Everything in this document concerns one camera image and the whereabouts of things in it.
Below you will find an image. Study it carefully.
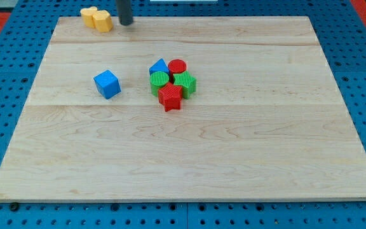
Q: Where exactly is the blue cube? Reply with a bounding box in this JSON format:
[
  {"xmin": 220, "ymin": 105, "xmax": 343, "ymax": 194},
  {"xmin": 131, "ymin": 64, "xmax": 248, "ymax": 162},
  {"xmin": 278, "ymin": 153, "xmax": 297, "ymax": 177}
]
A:
[{"xmin": 93, "ymin": 70, "xmax": 121, "ymax": 99}]

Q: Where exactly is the red star block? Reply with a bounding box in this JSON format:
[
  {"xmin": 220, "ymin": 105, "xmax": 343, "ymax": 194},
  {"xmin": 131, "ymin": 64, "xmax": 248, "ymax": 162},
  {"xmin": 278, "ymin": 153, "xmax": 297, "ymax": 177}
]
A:
[{"xmin": 158, "ymin": 83, "xmax": 182, "ymax": 112}]

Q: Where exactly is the green star block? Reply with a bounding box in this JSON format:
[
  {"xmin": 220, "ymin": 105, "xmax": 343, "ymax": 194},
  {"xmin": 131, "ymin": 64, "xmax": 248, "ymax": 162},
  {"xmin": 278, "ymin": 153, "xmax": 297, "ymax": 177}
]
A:
[{"xmin": 173, "ymin": 71, "xmax": 197, "ymax": 99}]

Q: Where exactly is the green cylinder block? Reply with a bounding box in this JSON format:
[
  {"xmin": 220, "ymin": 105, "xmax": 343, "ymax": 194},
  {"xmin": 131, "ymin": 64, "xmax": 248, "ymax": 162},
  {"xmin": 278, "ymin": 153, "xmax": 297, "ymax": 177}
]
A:
[{"xmin": 149, "ymin": 71, "xmax": 169, "ymax": 97}]

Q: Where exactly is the red cylinder block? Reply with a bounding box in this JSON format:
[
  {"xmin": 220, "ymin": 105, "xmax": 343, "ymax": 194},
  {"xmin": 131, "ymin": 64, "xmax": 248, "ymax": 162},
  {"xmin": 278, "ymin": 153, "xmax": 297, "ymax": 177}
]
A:
[{"xmin": 167, "ymin": 59, "xmax": 187, "ymax": 76}]

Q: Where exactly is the blue triangular block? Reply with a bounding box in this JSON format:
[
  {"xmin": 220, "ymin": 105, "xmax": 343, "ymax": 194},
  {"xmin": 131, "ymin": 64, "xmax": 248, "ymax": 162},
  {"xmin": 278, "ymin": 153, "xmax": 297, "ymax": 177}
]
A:
[{"xmin": 149, "ymin": 59, "xmax": 170, "ymax": 75}]

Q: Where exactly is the light wooden board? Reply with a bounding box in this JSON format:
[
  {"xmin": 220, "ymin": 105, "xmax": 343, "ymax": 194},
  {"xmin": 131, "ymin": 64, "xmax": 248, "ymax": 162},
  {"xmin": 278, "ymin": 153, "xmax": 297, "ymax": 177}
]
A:
[{"xmin": 0, "ymin": 17, "xmax": 366, "ymax": 203}]

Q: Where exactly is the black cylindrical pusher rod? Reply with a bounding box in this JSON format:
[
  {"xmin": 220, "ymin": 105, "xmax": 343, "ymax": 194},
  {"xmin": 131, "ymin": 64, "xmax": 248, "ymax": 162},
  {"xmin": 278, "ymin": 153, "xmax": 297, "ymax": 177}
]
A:
[{"xmin": 115, "ymin": 0, "xmax": 133, "ymax": 26}]

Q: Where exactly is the yellow hexagon block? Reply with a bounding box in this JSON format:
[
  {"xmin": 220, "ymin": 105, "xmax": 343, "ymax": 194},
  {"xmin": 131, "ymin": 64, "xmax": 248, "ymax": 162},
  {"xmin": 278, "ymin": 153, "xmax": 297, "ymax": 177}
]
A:
[{"xmin": 93, "ymin": 10, "xmax": 113, "ymax": 32}]

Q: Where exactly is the yellow heart block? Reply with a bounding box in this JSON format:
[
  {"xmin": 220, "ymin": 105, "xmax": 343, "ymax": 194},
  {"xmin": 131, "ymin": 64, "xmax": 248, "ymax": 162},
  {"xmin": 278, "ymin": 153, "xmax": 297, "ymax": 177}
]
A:
[{"xmin": 80, "ymin": 6, "xmax": 98, "ymax": 28}]

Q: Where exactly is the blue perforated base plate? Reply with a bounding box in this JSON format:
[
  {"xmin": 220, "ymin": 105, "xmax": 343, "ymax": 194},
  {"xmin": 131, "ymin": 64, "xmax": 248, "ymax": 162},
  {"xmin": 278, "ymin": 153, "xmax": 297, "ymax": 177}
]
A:
[{"xmin": 0, "ymin": 1, "xmax": 366, "ymax": 228}]

